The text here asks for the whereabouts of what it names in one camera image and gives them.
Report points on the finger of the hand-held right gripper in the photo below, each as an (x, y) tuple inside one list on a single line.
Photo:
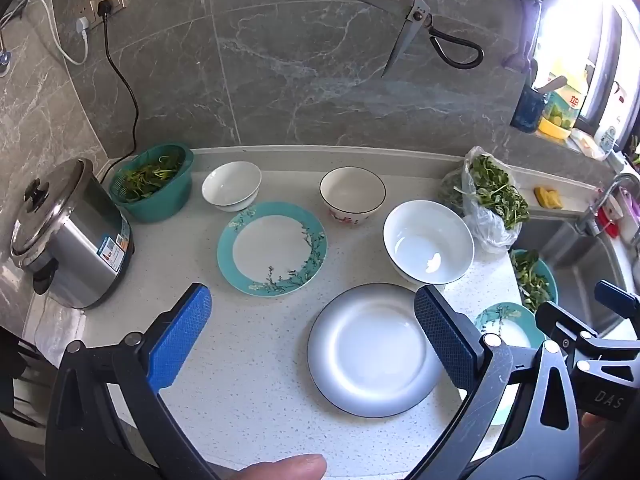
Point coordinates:
[(562, 320), (612, 294)]

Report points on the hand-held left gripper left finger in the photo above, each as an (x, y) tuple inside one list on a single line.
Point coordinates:
[(180, 340)]

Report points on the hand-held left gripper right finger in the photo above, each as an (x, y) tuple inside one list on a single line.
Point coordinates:
[(445, 340)]

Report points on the deep teal floral plate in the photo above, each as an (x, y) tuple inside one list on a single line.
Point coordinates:
[(505, 325)]

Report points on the white dark-rimmed plate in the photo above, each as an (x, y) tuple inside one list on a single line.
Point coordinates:
[(370, 355)]

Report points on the large white bowl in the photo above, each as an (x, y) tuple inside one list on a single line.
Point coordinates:
[(425, 245)]

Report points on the small white bowl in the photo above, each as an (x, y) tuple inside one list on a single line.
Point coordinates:
[(230, 185)]

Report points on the red print dark-rimmed bowl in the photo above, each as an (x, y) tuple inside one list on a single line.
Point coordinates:
[(350, 195)]

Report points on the person's right hand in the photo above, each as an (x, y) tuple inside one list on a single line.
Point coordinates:
[(600, 427)]

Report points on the person's left hand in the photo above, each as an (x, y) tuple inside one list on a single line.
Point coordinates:
[(280, 467)]

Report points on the stainless steel sink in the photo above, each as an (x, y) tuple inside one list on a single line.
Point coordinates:
[(575, 270)]

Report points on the teal basket of greens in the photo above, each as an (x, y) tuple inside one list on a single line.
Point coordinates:
[(532, 275)]

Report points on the red plastic item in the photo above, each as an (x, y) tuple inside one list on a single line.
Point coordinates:
[(607, 220)]

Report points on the chrome faucet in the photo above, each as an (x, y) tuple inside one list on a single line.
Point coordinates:
[(597, 205)]

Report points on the yellow sponge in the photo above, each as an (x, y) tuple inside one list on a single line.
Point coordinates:
[(547, 197)]

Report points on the green colander basket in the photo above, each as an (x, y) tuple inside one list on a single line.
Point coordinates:
[(167, 202)]

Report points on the plastic bag of greens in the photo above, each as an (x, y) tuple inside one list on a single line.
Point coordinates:
[(492, 200)]

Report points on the stainless steel rice cooker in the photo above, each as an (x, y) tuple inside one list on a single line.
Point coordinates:
[(75, 240)]

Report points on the leafy greens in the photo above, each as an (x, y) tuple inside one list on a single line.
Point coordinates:
[(150, 172)]

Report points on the yellow bowl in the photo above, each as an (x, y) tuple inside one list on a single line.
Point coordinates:
[(552, 132)]

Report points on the yellow cooking oil bottle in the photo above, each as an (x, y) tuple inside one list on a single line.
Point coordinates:
[(570, 102)]

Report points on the blue utensil holder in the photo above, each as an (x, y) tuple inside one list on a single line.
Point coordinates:
[(527, 112)]

